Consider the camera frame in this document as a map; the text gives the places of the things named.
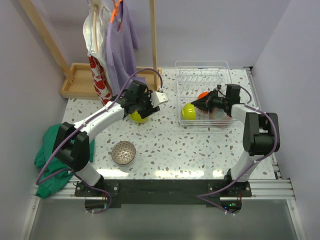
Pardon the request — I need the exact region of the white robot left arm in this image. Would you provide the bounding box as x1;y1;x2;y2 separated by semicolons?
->
52;80;169;196

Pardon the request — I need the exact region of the lime green bowl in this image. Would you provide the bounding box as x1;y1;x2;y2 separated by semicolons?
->
181;103;197;121
129;111;149;124

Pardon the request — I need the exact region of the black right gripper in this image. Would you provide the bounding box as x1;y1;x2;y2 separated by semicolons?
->
191;90;228;115

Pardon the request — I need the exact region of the pink white ceramic bowl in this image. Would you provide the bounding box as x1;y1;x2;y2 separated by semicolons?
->
209;109;233;128

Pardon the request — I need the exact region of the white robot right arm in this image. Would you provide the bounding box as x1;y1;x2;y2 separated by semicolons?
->
191;84;281;197

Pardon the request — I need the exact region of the green sweatshirt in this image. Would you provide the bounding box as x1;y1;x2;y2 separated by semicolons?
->
33;122;96;200

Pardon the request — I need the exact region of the lilac purple shirt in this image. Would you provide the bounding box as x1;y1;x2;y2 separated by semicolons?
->
106;1;140;96

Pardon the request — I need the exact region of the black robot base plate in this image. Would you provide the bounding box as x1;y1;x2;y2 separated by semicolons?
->
74;179;252;210

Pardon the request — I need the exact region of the wooden clothes hanger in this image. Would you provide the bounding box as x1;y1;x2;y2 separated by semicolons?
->
88;0;103;53

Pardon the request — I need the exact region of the red floral white garment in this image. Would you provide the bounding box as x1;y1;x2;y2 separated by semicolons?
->
82;1;113;105

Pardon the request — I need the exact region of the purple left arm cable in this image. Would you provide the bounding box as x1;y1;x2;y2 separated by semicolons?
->
36;68;165;214

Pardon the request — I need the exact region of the white wire dish rack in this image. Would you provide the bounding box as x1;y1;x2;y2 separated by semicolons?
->
175;60;240;128

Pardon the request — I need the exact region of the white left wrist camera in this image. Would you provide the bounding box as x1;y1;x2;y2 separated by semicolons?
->
151;91;169;108

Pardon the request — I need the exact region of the wooden clothes rack stand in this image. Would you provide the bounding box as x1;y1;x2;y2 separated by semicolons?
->
20;0;162;100

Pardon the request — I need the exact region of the orange clothes hanger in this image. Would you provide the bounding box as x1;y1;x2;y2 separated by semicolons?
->
109;0;124;32

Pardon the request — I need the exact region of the brown patterned ceramic bowl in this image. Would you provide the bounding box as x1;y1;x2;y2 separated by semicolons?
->
111;141;137;166

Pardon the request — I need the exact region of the aluminium rail frame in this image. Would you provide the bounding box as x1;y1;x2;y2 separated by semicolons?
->
21;66;307;240

